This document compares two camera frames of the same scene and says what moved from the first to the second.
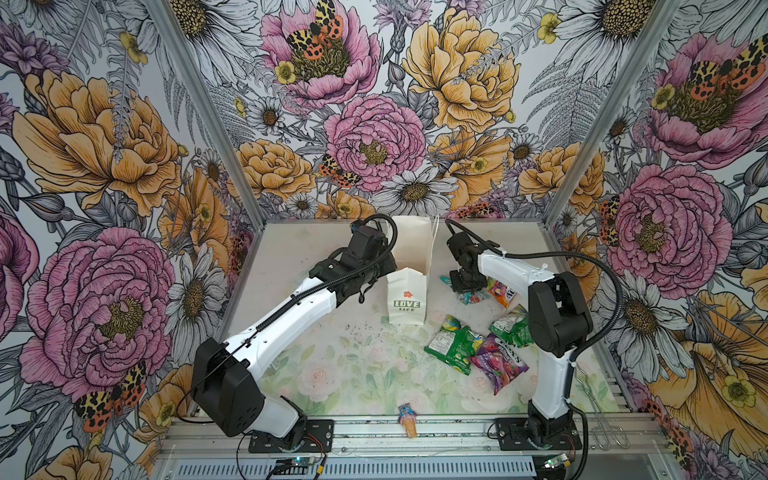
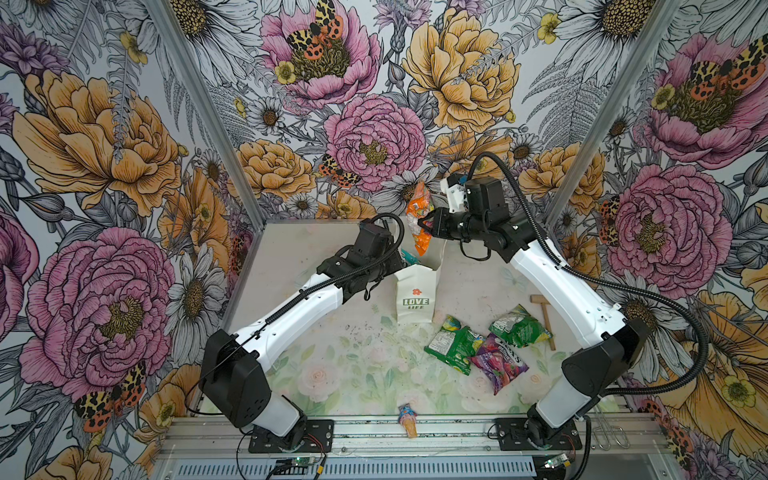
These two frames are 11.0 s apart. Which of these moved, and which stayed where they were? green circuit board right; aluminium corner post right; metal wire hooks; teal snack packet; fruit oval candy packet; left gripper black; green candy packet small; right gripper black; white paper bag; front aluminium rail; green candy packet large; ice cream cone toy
Moved: fruit oval candy packet; right gripper black; teal snack packet; white paper bag
Stayed: front aluminium rail; green candy packet small; metal wire hooks; green candy packet large; aluminium corner post right; ice cream cone toy; left gripper black; green circuit board right
